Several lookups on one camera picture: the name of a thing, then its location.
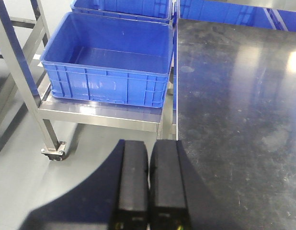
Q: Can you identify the blue crate behind table middle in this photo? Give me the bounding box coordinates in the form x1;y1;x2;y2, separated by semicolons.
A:
175;0;296;32

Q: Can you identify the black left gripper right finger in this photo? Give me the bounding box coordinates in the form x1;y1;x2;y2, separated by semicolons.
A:
149;139;191;230

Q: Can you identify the steel wheeled cart left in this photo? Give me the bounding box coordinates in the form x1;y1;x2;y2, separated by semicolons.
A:
0;0;170;151

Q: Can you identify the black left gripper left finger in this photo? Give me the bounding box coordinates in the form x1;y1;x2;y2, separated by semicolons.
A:
109;140;148;230

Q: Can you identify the blue crate far on cart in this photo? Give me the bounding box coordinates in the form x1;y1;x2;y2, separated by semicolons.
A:
71;0;173;23

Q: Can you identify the blue bin beside table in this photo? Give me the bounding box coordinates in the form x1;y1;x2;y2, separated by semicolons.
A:
40;12;173;108

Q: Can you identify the cart caster wheel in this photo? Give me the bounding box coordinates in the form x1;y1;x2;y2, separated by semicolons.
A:
41;141;67;161

